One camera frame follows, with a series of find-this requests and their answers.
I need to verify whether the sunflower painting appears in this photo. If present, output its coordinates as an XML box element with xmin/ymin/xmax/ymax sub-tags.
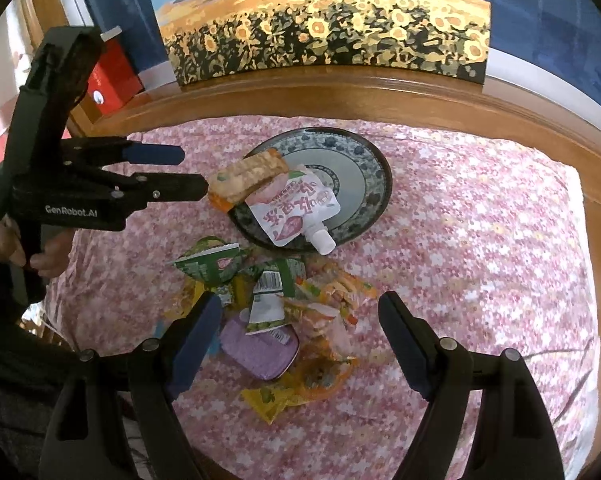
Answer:
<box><xmin>145</xmin><ymin>0</ymin><xmax>491</xmax><ymax>88</ymax></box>

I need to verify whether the orange clear snack packet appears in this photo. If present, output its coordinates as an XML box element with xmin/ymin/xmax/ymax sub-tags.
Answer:
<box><xmin>280</xmin><ymin>267</ymin><xmax>379</xmax><ymax>361</ymax></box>

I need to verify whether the red box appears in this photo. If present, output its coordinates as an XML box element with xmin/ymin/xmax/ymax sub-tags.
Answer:
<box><xmin>88</xmin><ymin>27</ymin><xmax>146</xmax><ymax>113</ymax></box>

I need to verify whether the green white-backed snack packet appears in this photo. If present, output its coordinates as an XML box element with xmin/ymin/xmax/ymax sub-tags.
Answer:
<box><xmin>245</xmin><ymin>257</ymin><xmax>306</xmax><ymax>336</ymax></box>

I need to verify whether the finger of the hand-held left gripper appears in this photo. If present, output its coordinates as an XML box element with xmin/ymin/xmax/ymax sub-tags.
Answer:
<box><xmin>63</xmin><ymin>136</ymin><xmax>186</xmax><ymax>167</ymax></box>
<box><xmin>88</xmin><ymin>171</ymin><xmax>211</xmax><ymax>208</ymax></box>

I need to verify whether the yellow candy packet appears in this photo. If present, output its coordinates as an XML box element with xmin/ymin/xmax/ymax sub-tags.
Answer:
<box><xmin>243</xmin><ymin>375</ymin><xmax>326</xmax><ymax>423</ymax></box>

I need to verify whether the green triangular snack packet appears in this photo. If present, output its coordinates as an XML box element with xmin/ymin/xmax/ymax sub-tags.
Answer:
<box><xmin>174</xmin><ymin>236</ymin><xmax>254</xmax><ymax>283</ymax></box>

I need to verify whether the pink spout pouch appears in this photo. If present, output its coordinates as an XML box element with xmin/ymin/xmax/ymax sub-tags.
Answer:
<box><xmin>244</xmin><ymin>164</ymin><xmax>342</xmax><ymax>255</ymax></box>

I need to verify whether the dark patterned ceramic plate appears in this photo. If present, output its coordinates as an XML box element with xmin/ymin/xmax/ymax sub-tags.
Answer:
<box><xmin>229</xmin><ymin>127</ymin><xmax>394</xmax><ymax>252</ymax></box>

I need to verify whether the person's left hand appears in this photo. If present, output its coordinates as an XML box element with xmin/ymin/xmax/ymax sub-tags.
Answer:
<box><xmin>0</xmin><ymin>220</ymin><xmax>74</xmax><ymax>278</ymax></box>

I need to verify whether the pink floral cloth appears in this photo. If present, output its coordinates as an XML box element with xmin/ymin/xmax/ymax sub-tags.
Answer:
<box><xmin>45</xmin><ymin>115</ymin><xmax>601</xmax><ymax>480</ymax></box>

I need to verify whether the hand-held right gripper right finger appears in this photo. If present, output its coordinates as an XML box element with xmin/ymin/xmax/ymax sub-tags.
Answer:
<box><xmin>378</xmin><ymin>290</ymin><xmax>566</xmax><ymax>480</ymax></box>

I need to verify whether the person's left forearm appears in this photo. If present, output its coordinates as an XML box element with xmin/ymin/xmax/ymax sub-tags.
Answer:
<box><xmin>0</xmin><ymin>255</ymin><xmax>86</xmax><ymax>480</ymax></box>

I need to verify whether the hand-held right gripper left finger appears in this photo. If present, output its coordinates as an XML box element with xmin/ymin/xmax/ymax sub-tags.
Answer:
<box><xmin>40</xmin><ymin>290</ymin><xmax>226</xmax><ymax>480</ymax></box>

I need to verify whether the yellow green snack packet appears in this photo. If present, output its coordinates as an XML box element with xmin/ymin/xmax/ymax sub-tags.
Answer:
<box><xmin>165</xmin><ymin>280</ymin><xmax>216</xmax><ymax>321</ymax></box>

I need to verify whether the orange cracker packet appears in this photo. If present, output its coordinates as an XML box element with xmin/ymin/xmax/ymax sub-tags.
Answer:
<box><xmin>208</xmin><ymin>148</ymin><xmax>288</xmax><ymax>211</ymax></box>

